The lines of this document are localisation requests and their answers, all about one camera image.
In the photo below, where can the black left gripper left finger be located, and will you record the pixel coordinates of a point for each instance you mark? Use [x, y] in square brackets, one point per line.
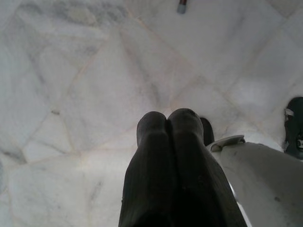
[149, 170]

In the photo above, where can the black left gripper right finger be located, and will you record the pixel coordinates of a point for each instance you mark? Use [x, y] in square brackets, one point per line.
[191, 170]

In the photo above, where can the black robot left foot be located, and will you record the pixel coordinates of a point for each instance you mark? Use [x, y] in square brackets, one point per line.
[208, 131]

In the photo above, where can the black robot foot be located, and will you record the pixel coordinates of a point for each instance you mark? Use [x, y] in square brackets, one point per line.
[294, 127]
[208, 131]

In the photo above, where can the black robot right foot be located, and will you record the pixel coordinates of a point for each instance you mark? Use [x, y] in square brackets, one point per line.
[294, 127]

